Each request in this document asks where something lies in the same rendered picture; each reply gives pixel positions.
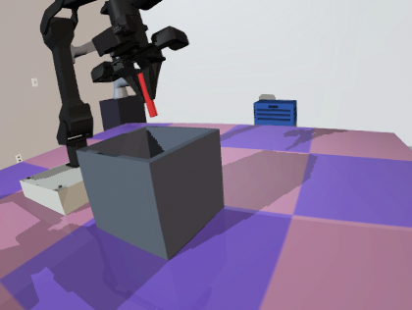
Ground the red peg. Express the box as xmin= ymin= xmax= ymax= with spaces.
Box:
xmin=137 ymin=73 xmax=157 ymax=118

